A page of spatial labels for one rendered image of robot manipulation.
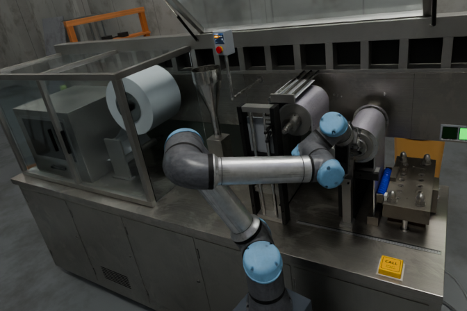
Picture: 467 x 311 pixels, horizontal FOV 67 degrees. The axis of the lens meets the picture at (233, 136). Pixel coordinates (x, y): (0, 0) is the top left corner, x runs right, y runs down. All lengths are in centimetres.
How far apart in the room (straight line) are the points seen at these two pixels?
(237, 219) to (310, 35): 92
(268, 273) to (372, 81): 96
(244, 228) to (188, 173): 35
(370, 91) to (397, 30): 28
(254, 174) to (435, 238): 86
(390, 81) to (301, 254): 81
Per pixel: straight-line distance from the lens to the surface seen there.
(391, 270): 138
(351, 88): 170
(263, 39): 178
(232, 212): 114
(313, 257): 144
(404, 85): 166
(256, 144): 146
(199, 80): 167
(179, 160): 92
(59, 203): 251
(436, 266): 146
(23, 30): 1084
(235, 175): 92
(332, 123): 107
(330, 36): 167
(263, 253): 113
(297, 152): 110
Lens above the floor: 189
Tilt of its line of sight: 24 degrees down
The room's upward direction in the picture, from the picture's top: 9 degrees counter-clockwise
